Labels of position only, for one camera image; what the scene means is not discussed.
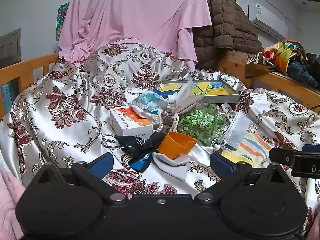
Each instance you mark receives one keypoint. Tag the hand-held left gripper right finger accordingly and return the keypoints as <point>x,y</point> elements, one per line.
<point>221,166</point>

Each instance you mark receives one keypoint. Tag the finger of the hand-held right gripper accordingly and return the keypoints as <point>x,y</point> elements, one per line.
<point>311,148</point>
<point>282,156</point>

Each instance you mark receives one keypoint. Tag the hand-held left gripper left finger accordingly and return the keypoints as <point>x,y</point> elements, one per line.
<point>101,165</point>

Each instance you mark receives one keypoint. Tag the striped fluffy towel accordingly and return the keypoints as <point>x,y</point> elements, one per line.
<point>250,150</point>

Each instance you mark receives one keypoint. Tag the white face mask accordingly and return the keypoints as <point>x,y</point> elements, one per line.
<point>236,130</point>

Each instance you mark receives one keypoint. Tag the black sock blue print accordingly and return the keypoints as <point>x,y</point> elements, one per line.
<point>141,161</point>

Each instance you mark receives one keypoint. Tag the black sock white stripes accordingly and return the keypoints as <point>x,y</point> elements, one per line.
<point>135,141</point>

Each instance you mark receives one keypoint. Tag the orange plastic cup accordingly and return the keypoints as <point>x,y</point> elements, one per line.
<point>172,145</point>

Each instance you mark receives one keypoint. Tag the metal tray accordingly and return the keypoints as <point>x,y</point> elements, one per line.
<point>220,99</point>

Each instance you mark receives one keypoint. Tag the orange white medicine box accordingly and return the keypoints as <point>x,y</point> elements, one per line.
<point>130,127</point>

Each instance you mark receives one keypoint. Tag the clear container of green pieces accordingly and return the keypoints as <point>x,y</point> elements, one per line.
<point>200,122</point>

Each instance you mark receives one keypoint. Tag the blue jeans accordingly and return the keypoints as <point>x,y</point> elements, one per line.
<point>300,72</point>

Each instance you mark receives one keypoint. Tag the cartoon painted sheet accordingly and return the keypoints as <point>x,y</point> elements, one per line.
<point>200,90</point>

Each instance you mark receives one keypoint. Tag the teal white wipes packet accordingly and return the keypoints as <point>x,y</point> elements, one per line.
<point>150,101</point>

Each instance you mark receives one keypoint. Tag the floral satin blanket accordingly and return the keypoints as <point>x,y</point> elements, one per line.
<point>62,85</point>

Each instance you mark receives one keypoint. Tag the pink fluffy blanket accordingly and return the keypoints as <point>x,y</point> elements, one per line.
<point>10,200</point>

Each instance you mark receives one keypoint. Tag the white air conditioner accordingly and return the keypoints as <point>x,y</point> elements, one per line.
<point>270,20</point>

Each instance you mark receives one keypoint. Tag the brown quilted jacket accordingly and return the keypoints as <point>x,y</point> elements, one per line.
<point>225,25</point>

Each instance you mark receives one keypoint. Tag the grey door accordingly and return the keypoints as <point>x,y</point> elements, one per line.
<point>10,47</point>

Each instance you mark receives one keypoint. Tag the pink bed sheet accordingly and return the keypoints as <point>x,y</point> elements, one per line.
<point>130,12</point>

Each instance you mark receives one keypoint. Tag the wooden bed frame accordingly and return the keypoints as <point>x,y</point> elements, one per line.
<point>235,62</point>

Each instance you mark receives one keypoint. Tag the teal orange wall poster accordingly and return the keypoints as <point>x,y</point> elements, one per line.
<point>61,20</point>

